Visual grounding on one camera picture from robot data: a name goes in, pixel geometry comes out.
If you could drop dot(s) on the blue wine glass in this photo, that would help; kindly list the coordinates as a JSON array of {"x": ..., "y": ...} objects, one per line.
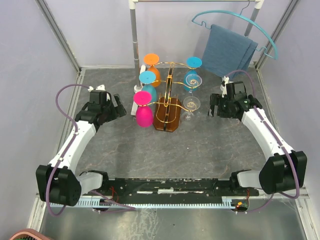
[
  {"x": 194, "y": 63},
  {"x": 147, "y": 78}
]

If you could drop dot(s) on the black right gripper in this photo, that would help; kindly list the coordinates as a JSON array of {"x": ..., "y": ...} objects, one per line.
[{"x": 215, "y": 100}]

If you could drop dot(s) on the blue folded towel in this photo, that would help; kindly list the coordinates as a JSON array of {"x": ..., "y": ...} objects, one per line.
[{"x": 227, "y": 51}]

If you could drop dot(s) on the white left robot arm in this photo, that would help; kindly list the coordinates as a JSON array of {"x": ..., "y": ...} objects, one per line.
[{"x": 57, "y": 181}]

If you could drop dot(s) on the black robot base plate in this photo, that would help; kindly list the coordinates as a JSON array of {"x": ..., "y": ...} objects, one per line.
[{"x": 173, "y": 190}]

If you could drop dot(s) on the clear wine glass front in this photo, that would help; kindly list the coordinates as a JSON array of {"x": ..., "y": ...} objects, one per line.
[{"x": 191, "y": 104}]

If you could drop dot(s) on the white metal clothes rail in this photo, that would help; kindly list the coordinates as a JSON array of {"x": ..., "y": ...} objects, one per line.
[{"x": 132, "y": 8}]

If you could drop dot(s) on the pink wine glass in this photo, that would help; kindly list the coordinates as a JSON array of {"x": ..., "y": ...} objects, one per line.
[{"x": 144, "y": 114}]

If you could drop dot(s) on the gold wire wine glass rack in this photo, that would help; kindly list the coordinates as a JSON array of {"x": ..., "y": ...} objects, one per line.
[{"x": 168, "y": 107}]

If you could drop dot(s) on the clear wine glass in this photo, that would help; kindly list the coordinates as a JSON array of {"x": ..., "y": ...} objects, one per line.
[
  {"x": 191, "y": 104},
  {"x": 192, "y": 82}
]

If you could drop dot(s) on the orange wine glass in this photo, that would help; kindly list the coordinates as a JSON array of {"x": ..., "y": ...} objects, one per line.
[{"x": 151, "y": 59}]

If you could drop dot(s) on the teal clothes hanger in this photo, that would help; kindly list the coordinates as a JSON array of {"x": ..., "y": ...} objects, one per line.
[{"x": 203, "y": 23}]

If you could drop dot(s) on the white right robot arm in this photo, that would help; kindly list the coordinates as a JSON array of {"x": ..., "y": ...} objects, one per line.
[{"x": 285, "y": 168}]

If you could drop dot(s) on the pink basket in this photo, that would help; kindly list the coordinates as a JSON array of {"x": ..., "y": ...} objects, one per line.
[{"x": 28, "y": 234}]

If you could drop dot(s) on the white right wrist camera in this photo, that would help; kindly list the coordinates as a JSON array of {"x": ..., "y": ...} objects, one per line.
[{"x": 224, "y": 82}]

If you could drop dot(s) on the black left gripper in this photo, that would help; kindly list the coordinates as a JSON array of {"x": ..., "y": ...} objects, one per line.
[{"x": 119, "y": 109}]

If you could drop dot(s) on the light blue cable duct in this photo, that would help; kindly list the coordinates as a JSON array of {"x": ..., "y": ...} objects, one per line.
[{"x": 97, "y": 202}]

